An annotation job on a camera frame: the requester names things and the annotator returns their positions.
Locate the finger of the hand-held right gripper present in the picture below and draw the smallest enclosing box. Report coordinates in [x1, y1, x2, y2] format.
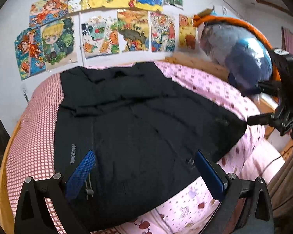
[257, 82, 281, 95]
[247, 113, 275, 127]

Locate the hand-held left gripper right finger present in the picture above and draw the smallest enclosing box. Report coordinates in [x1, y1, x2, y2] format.
[194, 150, 275, 234]

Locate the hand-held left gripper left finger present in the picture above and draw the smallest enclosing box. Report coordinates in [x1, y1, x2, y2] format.
[15, 149, 96, 234]

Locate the black padded jacket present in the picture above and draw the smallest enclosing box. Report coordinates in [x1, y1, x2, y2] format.
[54, 62, 247, 232]

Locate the pink printed bed sheet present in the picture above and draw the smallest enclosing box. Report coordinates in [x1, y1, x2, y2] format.
[87, 60, 287, 234]

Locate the red checked bed sheet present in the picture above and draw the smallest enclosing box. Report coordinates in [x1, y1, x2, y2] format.
[5, 73, 118, 234]

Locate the pink patterned bed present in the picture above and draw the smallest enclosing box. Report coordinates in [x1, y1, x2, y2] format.
[0, 56, 293, 234]

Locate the person's brown clothing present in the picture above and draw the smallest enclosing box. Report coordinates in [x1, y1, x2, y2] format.
[268, 146, 293, 234]

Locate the brown bear yellow drawing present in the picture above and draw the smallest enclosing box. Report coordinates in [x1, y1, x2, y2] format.
[178, 14, 198, 51]

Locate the city buildings drawing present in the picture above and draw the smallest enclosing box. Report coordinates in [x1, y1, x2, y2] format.
[150, 12, 176, 53]

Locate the orange-dress girl drawing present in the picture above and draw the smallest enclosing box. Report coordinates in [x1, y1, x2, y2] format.
[14, 27, 47, 81]

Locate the blond child drawing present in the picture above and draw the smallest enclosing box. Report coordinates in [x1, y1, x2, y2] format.
[40, 17, 78, 73]

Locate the drink and oranges drawing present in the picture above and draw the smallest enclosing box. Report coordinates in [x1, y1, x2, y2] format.
[79, 11, 120, 59]

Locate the village landscape drawing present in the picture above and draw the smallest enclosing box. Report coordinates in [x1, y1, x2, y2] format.
[117, 10, 151, 53]

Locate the lying orange-haired girl drawing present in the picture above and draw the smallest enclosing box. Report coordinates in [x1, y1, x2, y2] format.
[29, 0, 70, 29]

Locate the black cable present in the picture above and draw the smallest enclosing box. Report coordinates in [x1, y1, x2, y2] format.
[260, 139, 293, 176]

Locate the white wall socket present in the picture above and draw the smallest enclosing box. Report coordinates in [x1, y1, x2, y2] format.
[21, 84, 31, 103]

